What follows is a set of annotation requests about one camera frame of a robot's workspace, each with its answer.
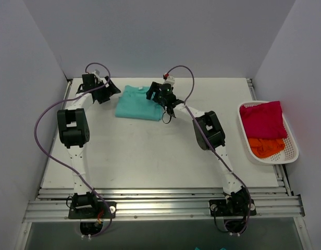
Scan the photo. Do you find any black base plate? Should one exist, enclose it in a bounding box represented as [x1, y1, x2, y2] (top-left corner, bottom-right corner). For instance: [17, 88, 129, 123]
[208, 199, 249, 217]
[68, 202, 117, 219]

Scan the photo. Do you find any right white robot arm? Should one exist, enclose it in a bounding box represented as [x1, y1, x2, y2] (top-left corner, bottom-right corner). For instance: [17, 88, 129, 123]
[146, 80, 252, 215]

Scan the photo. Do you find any orange t-shirt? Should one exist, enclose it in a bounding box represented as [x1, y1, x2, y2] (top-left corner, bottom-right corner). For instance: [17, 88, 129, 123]
[248, 138, 285, 158]

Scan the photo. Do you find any white plastic basket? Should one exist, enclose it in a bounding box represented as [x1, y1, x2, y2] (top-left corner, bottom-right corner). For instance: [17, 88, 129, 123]
[238, 101, 299, 165]

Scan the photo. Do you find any magenta t-shirt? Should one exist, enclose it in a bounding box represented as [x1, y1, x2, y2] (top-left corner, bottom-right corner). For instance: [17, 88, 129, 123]
[239, 101, 288, 140]

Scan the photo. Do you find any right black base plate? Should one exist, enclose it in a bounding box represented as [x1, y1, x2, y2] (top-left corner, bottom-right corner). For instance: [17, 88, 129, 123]
[208, 199, 249, 217]

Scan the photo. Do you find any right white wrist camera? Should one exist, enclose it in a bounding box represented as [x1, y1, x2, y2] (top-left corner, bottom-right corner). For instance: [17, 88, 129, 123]
[163, 73, 175, 86]

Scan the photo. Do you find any teal t-shirt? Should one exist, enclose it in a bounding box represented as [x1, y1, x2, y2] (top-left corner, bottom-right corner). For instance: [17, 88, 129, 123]
[115, 85, 163, 121]

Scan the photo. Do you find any aluminium frame rail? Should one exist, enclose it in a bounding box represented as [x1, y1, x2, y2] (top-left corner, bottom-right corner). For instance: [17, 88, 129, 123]
[23, 185, 305, 222]

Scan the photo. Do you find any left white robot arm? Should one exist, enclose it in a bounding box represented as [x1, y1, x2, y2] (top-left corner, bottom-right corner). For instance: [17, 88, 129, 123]
[57, 70, 121, 218]

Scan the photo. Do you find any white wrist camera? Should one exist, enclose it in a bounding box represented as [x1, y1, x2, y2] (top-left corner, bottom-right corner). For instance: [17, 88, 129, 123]
[163, 73, 175, 86]
[92, 69, 101, 81]

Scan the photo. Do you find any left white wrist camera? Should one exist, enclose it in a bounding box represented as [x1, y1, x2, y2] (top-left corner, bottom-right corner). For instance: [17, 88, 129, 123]
[92, 69, 101, 81]

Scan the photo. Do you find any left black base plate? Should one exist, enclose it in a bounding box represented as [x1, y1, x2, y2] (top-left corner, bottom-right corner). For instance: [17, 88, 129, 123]
[68, 202, 117, 219]

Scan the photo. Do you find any black thin cable loop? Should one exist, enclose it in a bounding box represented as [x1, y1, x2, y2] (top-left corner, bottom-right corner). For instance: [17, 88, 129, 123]
[161, 110, 173, 125]

